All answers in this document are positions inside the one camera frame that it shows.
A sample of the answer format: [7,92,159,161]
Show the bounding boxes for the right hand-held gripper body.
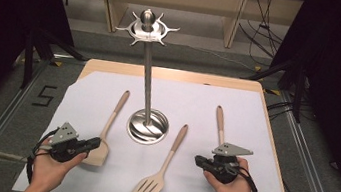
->
[203,140,255,188]

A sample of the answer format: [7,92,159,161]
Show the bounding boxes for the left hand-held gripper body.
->
[46,120,93,167]

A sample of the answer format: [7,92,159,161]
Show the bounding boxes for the beige solid spatula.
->
[81,85,131,169]

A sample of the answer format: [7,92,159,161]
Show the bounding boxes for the beige perforated skimmer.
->
[211,105,230,147]

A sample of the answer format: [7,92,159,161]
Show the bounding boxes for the beige slotted spatula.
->
[130,117,190,192]

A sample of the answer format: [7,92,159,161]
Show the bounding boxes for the metal utensil rack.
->
[99,4,186,149]

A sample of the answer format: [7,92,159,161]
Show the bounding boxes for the person's left hand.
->
[28,137,90,192]

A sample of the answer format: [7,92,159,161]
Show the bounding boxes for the white paper sheet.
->
[12,59,307,192]

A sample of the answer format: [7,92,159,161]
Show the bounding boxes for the black metal stand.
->
[236,52,311,123]
[17,24,92,98]

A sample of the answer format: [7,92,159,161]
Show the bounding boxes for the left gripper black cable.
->
[23,125,58,188]

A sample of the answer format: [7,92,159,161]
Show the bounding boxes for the white floor cable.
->
[187,46,256,71]

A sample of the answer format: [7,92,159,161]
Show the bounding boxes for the black floor cables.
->
[234,0,291,60]

